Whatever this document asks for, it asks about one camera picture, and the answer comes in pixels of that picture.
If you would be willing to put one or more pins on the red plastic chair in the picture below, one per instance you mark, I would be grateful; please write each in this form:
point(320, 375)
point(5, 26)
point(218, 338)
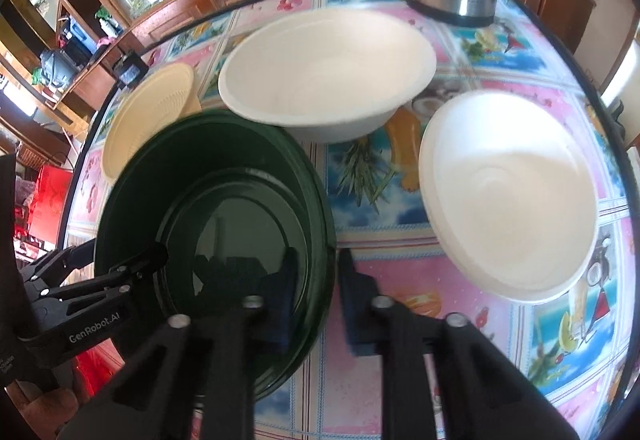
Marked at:
point(47, 190)

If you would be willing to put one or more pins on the dark blue bag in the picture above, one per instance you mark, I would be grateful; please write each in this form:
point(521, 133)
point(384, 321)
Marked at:
point(55, 68)

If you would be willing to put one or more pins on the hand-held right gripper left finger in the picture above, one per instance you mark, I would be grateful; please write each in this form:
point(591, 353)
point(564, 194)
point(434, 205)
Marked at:
point(280, 310)

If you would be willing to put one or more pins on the small black device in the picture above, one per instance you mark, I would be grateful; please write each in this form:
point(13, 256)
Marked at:
point(131, 70)

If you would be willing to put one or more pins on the dark green plastic bowl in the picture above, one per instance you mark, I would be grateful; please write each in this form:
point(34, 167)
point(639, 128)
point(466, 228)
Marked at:
point(225, 200)

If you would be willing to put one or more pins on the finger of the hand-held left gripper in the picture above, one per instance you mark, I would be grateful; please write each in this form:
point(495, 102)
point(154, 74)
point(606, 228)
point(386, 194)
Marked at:
point(60, 265)
point(125, 272)

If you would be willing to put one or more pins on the white spray bottle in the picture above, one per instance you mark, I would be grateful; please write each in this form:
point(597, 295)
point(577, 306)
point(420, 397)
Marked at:
point(107, 25)

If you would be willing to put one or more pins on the white paper bowl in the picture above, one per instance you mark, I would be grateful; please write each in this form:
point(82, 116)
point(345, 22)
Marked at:
point(505, 200)
point(320, 70)

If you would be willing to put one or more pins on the cream plastic plate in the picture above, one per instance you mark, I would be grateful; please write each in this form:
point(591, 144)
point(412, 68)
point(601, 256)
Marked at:
point(145, 120)

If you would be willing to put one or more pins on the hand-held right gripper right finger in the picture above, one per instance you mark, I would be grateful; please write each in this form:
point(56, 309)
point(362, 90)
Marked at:
point(352, 315)

